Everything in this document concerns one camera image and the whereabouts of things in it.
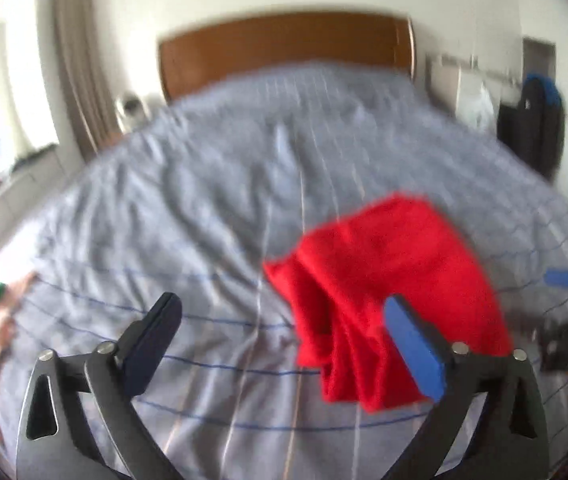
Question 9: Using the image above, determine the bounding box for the green and brown cloth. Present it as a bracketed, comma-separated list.
[0, 272, 40, 441]

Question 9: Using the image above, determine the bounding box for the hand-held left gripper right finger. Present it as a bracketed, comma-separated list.
[381, 295, 550, 480]

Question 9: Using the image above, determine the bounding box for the white round fan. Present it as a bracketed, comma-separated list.
[116, 91, 147, 133]

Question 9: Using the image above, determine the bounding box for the blue garment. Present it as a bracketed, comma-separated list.
[538, 77, 563, 108]

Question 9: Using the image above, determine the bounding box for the black jacket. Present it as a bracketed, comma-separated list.
[496, 77, 564, 181]

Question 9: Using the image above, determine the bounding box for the white window bench cabinet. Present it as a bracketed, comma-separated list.
[0, 147, 85, 271]

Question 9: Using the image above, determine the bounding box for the beige curtain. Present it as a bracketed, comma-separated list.
[53, 0, 117, 156]

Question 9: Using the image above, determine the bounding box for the brown wooden headboard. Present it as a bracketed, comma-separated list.
[158, 11, 417, 106]

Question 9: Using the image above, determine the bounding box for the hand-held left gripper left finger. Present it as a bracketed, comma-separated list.
[16, 292, 185, 480]

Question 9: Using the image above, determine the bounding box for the white bedside cabinet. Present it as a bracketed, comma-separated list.
[426, 55, 519, 133]

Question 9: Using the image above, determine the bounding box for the white sheer curtain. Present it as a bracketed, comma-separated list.
[0, 25, 60, 151]

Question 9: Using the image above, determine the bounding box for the white plastic bag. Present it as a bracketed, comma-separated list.
[456, 82, 494, 133]

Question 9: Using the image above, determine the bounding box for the bed with grey plaid duvet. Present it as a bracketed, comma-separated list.
[1, 60, 568, 476]

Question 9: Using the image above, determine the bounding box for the red knit sweater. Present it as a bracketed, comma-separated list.
[263, 191, 514, 413]

